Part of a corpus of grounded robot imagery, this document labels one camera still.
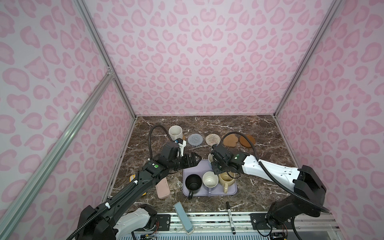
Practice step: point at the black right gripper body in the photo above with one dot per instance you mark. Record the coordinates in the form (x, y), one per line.
(222, 165)

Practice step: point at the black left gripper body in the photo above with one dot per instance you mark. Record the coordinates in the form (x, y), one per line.
(181, 162)

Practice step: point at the light blue mug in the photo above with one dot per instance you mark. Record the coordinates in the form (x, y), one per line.
(210, 158)

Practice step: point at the blue woven round coaster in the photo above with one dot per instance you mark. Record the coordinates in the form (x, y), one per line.
(195, 140)

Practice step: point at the flower shaped cork coaster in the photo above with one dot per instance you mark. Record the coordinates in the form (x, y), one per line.
(230, 141)

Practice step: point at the white multicolour stitched coaster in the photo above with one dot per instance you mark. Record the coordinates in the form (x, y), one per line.
(213, 139)

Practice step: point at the round brown cork coaster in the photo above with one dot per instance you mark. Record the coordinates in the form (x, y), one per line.
(247, 142)

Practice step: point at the white speckled mug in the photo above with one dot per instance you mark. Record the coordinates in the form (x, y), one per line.
(176, 132)

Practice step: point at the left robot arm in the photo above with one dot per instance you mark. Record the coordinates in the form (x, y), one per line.
(99, 223)

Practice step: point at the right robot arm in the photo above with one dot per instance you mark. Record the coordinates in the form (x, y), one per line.
(306, 190)

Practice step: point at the lavender plastic tray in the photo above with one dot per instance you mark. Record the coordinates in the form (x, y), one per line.
(203, 167)

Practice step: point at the lavender mug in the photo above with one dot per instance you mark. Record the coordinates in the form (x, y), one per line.
(210, 181)

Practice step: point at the yellow beige mug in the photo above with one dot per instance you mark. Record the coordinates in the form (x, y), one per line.
(226, 180)

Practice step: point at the black mug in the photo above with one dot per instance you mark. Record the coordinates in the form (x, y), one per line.
(193, 184)

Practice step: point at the pink pencil case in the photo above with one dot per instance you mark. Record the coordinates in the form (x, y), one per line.
(163, 190)

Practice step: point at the yellow calculator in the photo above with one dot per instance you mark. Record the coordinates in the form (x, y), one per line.
(131, 178)

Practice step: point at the black marker pen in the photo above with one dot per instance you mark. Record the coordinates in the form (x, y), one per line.
(230, 217)

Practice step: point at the light blue whiteboard eraser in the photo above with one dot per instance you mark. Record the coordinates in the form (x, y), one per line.
(186, 222)

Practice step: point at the left diagonal aluminium strut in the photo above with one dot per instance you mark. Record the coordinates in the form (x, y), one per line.
(20, 205)

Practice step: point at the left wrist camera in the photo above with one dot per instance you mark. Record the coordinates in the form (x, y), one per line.
(182, 144)

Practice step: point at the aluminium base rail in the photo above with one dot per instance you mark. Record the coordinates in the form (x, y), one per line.
(243, 226)

